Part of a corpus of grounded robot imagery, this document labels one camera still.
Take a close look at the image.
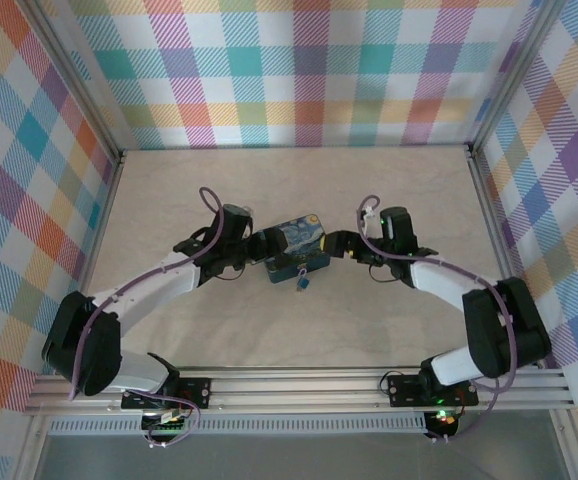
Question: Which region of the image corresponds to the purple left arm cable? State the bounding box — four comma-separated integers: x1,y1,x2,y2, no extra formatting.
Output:
68,186,231,450

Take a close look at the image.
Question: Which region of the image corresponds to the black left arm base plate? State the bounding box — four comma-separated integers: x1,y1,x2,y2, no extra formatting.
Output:
120,376,214,412

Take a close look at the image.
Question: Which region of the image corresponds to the aluminium side rail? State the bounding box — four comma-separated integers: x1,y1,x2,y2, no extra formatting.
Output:
466,144,545,371
58,149,126,374

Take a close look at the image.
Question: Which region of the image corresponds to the starry night print tin box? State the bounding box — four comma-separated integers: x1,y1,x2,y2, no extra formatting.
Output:
263,213,333,286

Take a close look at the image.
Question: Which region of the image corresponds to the grey slotted cable duct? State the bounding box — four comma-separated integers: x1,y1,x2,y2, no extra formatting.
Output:
47,417,429,437

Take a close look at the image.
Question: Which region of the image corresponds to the aluminium frame post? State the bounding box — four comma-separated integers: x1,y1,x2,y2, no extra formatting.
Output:
548,409,578,480
27,0,126,166
13,414,53,480
467,0,563,159

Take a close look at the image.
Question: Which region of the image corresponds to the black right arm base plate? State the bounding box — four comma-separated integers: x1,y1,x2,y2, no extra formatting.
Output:
386,373,480,407

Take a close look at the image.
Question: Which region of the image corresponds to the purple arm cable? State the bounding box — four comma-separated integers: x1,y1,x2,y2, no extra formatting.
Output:
357,194,518,445
68,186,231,450

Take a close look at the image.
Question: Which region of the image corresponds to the long aluminium base rail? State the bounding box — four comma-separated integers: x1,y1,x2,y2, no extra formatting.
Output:
22,366,576,417

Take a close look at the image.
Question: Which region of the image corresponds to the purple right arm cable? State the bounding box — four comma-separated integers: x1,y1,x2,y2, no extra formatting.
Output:
357,194,518,445

